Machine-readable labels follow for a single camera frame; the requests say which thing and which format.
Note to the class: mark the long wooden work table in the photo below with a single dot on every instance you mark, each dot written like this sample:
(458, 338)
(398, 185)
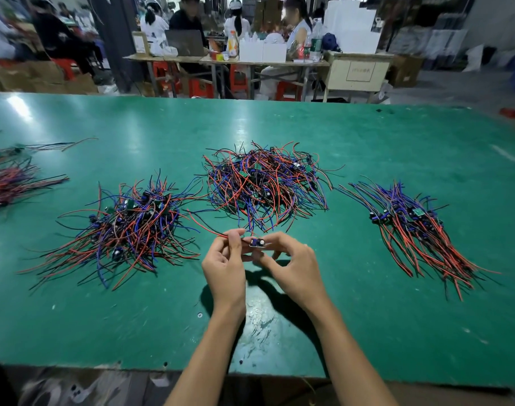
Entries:
(224, 59)

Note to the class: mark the dark blue bag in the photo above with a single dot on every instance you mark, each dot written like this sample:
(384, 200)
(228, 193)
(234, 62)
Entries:
(331, 42)

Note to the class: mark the grey laptop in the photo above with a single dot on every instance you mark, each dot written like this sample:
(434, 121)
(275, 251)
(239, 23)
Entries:
(186, 43)

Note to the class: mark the person's left forearm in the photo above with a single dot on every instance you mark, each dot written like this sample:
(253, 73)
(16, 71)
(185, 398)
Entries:
(207, 363)

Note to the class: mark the stack of white boxes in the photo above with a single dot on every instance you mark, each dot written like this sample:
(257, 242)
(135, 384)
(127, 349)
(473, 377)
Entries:
(352, 25)

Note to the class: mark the person's left hand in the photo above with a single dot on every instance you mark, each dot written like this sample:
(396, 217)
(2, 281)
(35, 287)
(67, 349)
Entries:
(225, 276)

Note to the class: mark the person's right forearm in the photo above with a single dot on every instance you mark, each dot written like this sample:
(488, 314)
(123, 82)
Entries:
(350, 359)

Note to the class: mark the row of cardboard boxes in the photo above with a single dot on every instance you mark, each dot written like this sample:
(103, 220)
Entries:
(37, 77)

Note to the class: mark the brown cardboard box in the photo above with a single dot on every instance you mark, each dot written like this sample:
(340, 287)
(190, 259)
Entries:
(406, 70)

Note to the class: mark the red plastic stool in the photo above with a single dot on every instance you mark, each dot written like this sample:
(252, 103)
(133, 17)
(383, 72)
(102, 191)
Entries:
(238, 78)
(65, 68)
(164, 77)
(290, 91)

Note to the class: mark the row of white containers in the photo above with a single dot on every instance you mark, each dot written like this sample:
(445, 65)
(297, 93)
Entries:
(262, 51)

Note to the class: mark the cream cabinet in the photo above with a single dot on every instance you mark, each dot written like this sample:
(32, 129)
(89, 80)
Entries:
(356, 76)

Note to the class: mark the small red floor object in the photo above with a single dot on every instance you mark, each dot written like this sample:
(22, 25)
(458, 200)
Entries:
(511, 112)

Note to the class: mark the person's right hand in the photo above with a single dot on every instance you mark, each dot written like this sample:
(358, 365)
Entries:
(296, 275)

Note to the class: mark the dark pillar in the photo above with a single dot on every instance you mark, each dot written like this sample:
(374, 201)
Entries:
(118, 34)

